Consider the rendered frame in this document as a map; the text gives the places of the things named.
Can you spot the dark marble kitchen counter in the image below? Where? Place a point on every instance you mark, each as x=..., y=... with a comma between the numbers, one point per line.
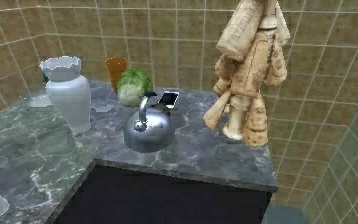
x=193, y=153

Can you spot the black smartphone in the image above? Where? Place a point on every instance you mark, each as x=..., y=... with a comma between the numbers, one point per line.
x=168, y=99

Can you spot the silver metal kettle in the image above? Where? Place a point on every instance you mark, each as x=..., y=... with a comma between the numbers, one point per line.
x=150, y=128

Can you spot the green lettuce head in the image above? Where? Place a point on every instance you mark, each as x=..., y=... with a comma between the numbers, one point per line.
x=133, y=86

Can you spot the orange glass cup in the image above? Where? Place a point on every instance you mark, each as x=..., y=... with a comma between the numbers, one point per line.
x=115, y=70

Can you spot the small clear glass dish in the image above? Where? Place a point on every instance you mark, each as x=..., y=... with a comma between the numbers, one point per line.
x=102, y=107

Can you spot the beige cork figure statue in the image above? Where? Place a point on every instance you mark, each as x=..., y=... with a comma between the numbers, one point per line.
x=250, y=73

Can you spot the white scalloped vase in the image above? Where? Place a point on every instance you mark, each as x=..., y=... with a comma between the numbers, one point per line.
x=68, y=96

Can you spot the clear glass bowl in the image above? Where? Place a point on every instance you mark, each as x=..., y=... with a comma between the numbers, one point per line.
x=37, y=98

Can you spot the grey bin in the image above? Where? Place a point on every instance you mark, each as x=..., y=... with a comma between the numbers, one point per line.
x=282, y=215

